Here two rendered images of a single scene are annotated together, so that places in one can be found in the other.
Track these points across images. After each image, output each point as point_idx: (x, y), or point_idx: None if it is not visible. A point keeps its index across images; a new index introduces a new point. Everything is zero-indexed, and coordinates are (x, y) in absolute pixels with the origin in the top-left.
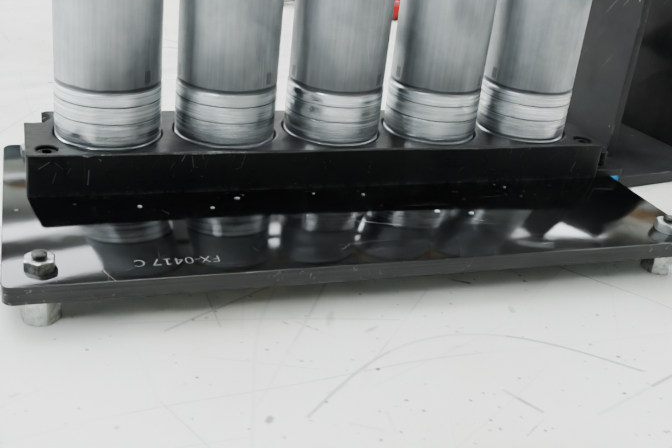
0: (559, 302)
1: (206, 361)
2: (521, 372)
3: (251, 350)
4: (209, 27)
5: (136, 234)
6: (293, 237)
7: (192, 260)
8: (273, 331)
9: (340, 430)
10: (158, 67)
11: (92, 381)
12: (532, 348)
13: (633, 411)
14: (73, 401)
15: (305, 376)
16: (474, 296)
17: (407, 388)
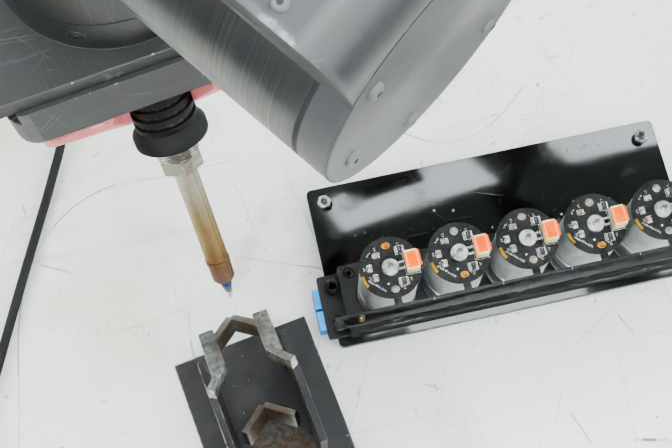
0: (394, 171)
1: (563, 117)
2: (431, 115)
3: (545, 125)
4: None
5: (606, 169)
6: (532, 173)
7: (578, 148)
8: (536, 139)
9: (511, 79)
10: None
11: (604, 103)
12: (421, 132)
13: None
14: (608, 92)
15: (523, 109)
16: None
17: (482, 103)
